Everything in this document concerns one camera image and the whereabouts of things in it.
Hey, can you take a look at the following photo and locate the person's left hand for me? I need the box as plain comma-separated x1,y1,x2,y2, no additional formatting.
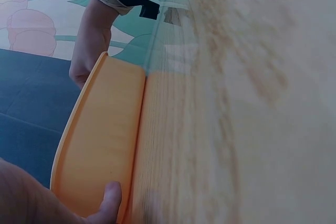
0,156,123,224

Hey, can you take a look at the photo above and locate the orange plastic container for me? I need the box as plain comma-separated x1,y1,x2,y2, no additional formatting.
49,51,146,224

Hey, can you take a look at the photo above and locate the person's right hand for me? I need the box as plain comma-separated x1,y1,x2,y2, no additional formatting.
69,0,119,90

